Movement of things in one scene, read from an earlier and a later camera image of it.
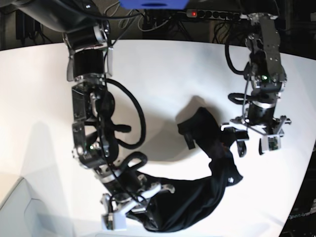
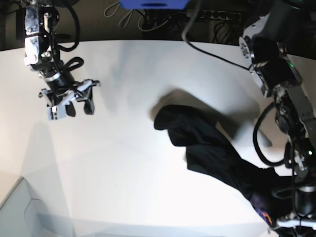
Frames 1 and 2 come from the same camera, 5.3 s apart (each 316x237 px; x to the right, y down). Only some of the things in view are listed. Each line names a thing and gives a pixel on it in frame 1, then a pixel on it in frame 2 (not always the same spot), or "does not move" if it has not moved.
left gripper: (272, 129) -> (295, 225)
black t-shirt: (192, 201) -> (210, 147)
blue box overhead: (160, 4) does not move
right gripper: (115, 213) -> (79, 92)
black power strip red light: (223, 15) does not move
